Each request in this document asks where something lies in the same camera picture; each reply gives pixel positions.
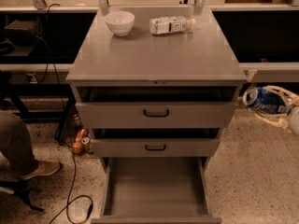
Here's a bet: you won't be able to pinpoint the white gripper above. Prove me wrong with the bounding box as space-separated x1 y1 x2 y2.
254 85 299 136

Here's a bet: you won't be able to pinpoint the blue pepsi can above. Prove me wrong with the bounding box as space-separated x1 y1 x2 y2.
243 87 288 114

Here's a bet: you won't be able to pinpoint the grey drawer cabinet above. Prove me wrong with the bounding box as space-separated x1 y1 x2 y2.
65 5 249 173

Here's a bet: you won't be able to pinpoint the grey bottom drawer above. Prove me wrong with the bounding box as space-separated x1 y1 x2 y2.
91 157 221 224

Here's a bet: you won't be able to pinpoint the grey drawer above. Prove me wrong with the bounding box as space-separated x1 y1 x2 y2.
91 128 220 157
77 87 235 129
91 157 221 224

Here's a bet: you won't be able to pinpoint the grey middle drawer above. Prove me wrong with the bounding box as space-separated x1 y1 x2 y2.
91 128 220 157

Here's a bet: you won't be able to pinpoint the grey top drawer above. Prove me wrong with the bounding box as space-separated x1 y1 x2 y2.
77 87 235 129

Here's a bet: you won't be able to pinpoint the orange can on floor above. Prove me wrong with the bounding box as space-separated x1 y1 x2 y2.
81 136 91 153

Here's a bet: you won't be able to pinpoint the red can on floor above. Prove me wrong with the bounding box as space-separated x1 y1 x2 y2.
75 128 89 142

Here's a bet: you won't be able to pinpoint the clear plastic water bottle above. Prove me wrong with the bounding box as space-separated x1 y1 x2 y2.
149 16 196 35

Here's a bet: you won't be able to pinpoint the white ceramic bowl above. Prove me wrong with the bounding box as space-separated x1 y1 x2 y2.
105 11 135 36

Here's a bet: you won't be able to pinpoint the tan shoe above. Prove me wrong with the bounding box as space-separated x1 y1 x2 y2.
21 160 61 180

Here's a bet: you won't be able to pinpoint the person's leg brown trousers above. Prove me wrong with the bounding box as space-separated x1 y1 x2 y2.
0 111 38 179

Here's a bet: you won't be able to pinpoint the black office chair base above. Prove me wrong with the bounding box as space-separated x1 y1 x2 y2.
0 180 44 212

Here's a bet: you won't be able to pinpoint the dark box on shelf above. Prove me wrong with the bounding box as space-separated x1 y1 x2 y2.
4 20 43 46

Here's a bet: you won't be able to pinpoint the black top drawer handle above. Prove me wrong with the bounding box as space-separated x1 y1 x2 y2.
143 109 170 118

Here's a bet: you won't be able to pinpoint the black drawer handle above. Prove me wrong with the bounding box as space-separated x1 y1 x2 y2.
143 109 170 118
145 145 166 151

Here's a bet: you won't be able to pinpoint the black middle drawer handle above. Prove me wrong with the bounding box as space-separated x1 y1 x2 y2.
145 145 166 151

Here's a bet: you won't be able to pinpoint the black cable on floor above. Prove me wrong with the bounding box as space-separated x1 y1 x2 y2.
46 152 94 224

